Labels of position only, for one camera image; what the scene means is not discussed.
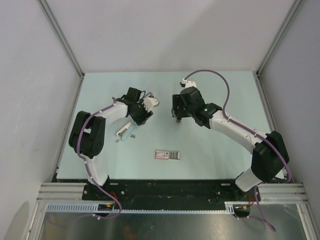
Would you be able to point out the aluminium corner post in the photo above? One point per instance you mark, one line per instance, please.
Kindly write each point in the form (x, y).
(280, 34)
(52, 20)

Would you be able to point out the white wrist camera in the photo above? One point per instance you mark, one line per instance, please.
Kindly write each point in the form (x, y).
(150, 102)
(185, 83)

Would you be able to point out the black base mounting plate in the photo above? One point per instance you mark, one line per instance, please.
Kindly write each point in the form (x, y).
(171, 194)

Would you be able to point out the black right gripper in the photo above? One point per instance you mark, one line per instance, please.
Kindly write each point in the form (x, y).
(178, 101)

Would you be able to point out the left aluminium corner post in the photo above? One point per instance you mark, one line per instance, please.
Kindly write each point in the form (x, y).
(52, 20)

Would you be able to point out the red white staple box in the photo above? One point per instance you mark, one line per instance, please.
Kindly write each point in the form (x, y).
(167, 155)

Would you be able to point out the light blue stapler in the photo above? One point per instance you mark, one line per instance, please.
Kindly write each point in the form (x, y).
(126, 131)

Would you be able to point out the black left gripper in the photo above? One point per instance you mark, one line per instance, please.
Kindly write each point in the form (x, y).
(141, 120)

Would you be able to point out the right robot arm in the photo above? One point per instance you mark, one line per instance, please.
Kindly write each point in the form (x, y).
(268, 150)

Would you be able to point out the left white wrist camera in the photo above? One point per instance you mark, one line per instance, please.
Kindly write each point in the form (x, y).
(150, 102)

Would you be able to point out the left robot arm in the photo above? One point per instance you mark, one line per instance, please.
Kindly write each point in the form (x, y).
(87, 135)

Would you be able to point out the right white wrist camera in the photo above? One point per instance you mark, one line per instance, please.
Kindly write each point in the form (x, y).
(185, 83)

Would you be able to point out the grey slotted cable duct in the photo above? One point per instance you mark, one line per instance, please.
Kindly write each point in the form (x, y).
(101, 208)

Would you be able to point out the right aluminium corner post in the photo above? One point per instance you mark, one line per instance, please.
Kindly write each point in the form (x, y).
(280, 34)

